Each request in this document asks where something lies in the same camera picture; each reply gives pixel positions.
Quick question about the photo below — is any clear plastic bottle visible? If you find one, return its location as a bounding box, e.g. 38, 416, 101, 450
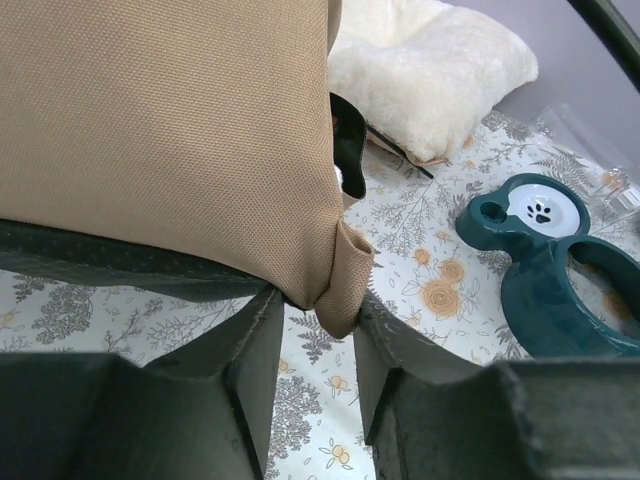
531, 103, 639, 215

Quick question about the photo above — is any floral patterned mat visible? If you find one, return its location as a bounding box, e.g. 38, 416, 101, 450
1, 114, 639, 479

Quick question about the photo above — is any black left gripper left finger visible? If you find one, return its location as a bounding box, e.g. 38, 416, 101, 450
1, 287, 284, 479

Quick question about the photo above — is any beige fabric pet tent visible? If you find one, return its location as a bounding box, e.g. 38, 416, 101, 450
1, 1, 374, 338

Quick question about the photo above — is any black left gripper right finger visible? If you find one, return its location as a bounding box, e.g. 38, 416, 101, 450
354, 295, 639, 480

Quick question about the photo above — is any black tent pole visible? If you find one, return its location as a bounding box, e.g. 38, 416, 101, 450
366, 124, 434, 180
569, 0, 640, 91

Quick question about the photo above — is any white fluffy pillow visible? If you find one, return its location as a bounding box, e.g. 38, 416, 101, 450
328, 1, 538, 166

